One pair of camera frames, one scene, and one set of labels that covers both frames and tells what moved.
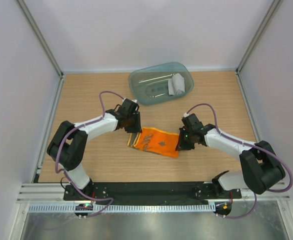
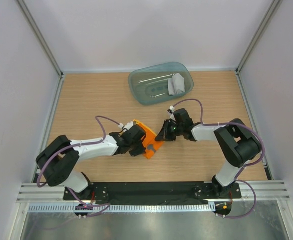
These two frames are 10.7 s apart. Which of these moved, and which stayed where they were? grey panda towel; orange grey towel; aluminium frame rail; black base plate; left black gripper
Moved: left black gripper; orange grey towel
Stayed: grey panda towel; black base plate; aluminium frame rail
